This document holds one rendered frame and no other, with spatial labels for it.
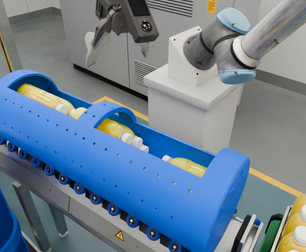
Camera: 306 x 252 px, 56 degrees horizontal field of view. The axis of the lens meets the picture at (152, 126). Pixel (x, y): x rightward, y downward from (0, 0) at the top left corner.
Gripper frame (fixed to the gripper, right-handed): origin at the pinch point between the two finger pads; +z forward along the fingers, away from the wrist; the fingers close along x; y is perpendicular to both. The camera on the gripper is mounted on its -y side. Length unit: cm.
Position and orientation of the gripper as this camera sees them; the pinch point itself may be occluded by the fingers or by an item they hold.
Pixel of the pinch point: (119, 64)
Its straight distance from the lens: 69.2
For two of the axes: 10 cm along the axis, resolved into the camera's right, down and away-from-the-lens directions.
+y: -5.0, -7.0, 5.1
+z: -2.1, 6.7, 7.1
